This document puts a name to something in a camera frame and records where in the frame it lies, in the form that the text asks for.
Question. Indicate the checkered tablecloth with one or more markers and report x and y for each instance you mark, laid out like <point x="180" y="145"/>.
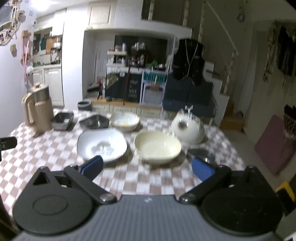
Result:
<point x="127" y="175"/>

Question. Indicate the maroon floor mat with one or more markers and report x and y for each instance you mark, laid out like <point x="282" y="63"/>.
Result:
<point x="273" y="147"/>

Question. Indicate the beige thermos jug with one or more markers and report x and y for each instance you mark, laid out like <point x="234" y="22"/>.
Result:
<point x="38" y="109"/>

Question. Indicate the black jacket on chair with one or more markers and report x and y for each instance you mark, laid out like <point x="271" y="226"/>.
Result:
<point x="188" y="61"/>

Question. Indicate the cream two-handled bowl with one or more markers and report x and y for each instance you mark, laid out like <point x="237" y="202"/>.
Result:
<point x="156" y="147"/>

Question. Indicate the silver balloon-dog figurine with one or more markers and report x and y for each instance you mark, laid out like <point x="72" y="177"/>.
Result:
<point x="189" y="111"/>

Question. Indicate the dark blue folding chair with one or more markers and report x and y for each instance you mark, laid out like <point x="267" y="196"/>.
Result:
<point x="179" y="94"/>

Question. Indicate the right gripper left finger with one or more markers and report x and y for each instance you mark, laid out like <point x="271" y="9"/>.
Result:
<point x="82" y="177"/>

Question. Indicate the white square tree plate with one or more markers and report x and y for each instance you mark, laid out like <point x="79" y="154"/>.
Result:
<point x="109" y="143"/>

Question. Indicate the poizon storage box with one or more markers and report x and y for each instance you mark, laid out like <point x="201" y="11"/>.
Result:
<point x="153" y="87"/>

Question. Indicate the black have-a-nice-day cloth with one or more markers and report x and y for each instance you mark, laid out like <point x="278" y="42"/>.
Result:
<point x="124" y="85"/>

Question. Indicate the small oval steel bowl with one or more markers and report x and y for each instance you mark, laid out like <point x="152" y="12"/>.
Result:
<point x="201" y="154"/>

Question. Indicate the floral yellow-rimmed bowl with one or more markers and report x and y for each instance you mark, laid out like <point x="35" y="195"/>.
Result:
<point x="125" y="122"/>

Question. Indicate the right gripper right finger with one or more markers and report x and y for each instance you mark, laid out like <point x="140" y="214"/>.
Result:
<point x="212" y="177"/>

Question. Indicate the grey waste bin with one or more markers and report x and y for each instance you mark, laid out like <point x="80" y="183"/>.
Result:
<point x="84" y="105"/>

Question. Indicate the steel rectangular tray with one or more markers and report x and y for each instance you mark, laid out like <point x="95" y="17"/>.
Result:
<point x="62" y="120"/>
<point x="94" y="122"/>

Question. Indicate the white cat-shaped ceramic cover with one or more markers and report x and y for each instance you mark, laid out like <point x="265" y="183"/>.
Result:
<point x="188" y="131"/>

